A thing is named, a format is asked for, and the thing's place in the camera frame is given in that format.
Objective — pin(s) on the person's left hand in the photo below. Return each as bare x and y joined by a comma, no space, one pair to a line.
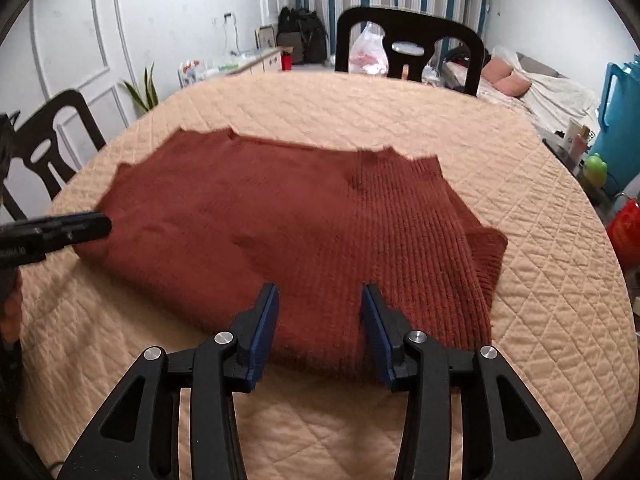
10,315

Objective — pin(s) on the dark wooden chair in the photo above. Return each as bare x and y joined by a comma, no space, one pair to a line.
345,40
82,110

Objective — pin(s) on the rust red knitted sweater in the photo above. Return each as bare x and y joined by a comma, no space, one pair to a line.
300,230

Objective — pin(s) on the picture frame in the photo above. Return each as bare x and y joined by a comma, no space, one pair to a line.
266,37

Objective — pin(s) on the pink pillow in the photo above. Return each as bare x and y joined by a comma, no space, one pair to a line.
496,70
514,86

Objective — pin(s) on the black backpack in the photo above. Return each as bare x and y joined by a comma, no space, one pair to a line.
305,35

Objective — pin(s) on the small white bottle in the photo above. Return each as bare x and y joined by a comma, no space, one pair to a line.
575,140

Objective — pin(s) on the white plastic bag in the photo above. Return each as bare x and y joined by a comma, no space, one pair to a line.
367,55

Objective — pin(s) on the blue thermos jug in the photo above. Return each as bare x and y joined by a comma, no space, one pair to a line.
625,110

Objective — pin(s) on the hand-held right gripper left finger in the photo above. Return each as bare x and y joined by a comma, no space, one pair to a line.
262,330

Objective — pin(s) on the green toy figure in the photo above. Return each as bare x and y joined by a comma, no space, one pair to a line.
595,170

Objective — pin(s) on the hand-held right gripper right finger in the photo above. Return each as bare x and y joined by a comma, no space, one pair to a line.
375,330

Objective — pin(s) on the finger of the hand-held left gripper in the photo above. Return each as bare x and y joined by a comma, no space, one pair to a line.
85,227

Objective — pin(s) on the green potted plant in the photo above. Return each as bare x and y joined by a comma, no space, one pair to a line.
147,90

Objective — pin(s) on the red water bottle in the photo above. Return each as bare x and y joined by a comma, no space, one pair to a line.
627,235

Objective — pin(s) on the white low cabinet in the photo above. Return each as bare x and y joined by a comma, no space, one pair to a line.
260,62

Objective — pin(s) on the bed with white sheet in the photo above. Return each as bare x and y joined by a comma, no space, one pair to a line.
555,95

